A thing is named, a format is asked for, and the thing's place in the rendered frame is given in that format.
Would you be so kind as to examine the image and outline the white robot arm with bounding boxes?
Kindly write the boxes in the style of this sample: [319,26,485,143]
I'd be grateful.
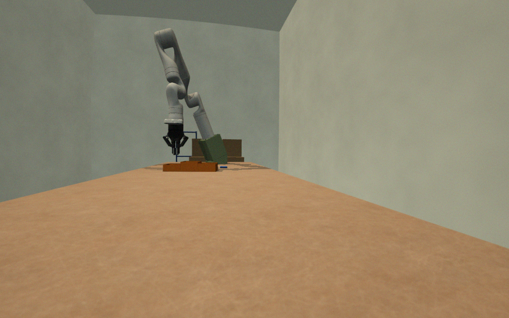
[154,28,214,140]

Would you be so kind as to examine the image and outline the orange three-compartment bin rack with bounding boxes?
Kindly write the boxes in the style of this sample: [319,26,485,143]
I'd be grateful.
[163,161,218,172]

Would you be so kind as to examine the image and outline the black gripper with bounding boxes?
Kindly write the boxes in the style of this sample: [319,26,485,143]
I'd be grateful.
[163,124,188,155]

